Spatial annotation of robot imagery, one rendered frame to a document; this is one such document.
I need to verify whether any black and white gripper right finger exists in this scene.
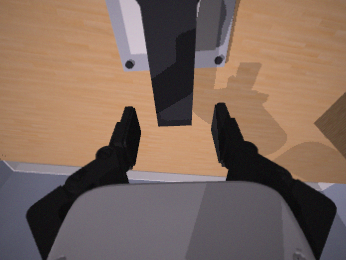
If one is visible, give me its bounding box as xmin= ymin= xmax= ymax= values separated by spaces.
xmin=211 ymin=103 xmax=337 ymax=260

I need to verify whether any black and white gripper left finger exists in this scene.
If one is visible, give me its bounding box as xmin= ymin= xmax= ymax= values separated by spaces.
xmin=26 ymin=106 xmax=141 ymax=260

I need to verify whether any grey metal mounting plate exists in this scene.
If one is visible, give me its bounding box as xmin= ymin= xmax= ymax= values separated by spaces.
xmin=105 ymin=0 xmax=236 ymax=72

